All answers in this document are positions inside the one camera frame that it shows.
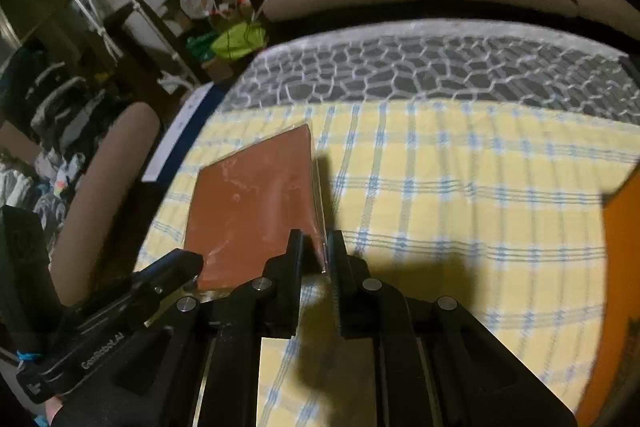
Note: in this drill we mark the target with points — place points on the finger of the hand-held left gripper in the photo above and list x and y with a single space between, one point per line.
170 269

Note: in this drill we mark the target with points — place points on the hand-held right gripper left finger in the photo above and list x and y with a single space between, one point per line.
295 287

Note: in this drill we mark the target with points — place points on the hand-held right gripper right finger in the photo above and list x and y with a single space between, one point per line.
336 287

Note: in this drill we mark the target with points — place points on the brown notebook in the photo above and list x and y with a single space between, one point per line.
250 207

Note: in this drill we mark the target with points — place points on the orange cardboard box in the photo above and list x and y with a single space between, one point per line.
622 257

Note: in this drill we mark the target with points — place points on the person's left forearm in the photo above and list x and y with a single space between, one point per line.
54 414

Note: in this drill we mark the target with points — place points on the yellow plaid tablecloth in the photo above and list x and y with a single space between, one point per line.
450 207

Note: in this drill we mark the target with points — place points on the pile of clothes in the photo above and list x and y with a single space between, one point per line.
50 132

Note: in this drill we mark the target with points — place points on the grey pebble pattern mat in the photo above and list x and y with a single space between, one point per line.
400 67

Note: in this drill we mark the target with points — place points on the green bag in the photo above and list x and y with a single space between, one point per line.
235 42

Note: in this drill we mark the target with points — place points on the round printed tin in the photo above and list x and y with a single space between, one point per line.
194 1

